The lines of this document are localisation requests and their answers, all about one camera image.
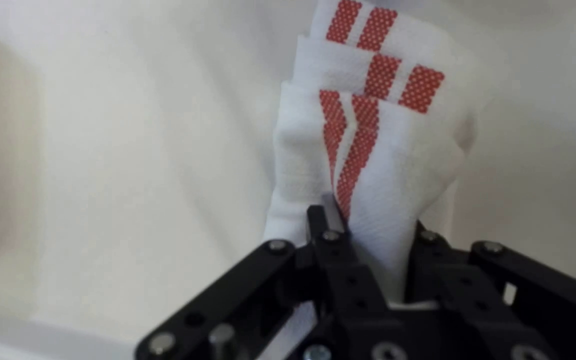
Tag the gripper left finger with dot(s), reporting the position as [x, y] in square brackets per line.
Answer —
[248, 292]

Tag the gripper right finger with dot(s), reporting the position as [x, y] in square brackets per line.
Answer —
[488, 285]

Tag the white cloth with red stripes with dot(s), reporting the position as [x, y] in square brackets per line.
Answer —
[368, 150]

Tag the white tray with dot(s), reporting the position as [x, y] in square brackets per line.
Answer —
[133, 165]

